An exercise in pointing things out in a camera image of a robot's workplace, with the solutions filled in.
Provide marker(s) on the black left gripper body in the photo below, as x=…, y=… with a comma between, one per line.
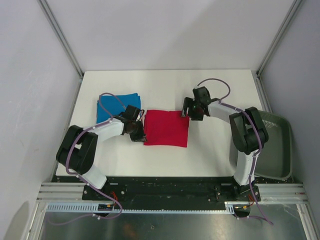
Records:
x=137, y=133

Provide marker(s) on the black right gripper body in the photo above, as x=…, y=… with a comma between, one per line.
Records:
x=194, y=110

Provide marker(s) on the red t shirt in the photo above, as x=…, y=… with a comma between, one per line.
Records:
x=166, y=128

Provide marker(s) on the blue t shirt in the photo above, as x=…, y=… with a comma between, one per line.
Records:
x=114, y=107

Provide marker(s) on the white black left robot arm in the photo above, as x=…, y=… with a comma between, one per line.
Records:
x=78, y=148

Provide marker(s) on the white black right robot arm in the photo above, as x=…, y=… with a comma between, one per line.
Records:
x=248, y=131

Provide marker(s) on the dark green plastic tray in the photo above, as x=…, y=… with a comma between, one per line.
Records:
x=275, y=161

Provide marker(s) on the aluminium profile crossbar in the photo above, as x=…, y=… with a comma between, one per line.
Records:
x=282, y=193

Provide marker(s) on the right aluminium frame post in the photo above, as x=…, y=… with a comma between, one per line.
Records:
x=280, y=34

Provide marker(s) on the aluminium frame post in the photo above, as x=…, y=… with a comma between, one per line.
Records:
x=54, y=24
x=280, y=34

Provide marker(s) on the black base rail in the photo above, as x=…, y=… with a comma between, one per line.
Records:
x=173, y=193

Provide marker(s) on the grey slotted cable duct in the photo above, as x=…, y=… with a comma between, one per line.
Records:
x=101, y=208

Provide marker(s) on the left aluminium frame post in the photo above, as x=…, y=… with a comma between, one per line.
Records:
x=54, y=24

